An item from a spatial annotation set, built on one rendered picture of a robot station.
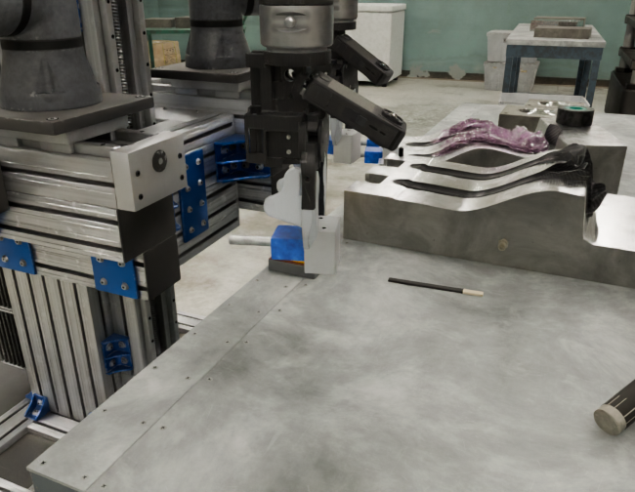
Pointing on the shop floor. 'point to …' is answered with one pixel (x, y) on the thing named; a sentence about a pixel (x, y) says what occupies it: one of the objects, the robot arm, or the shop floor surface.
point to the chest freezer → (381, 33)
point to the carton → (166, 53)
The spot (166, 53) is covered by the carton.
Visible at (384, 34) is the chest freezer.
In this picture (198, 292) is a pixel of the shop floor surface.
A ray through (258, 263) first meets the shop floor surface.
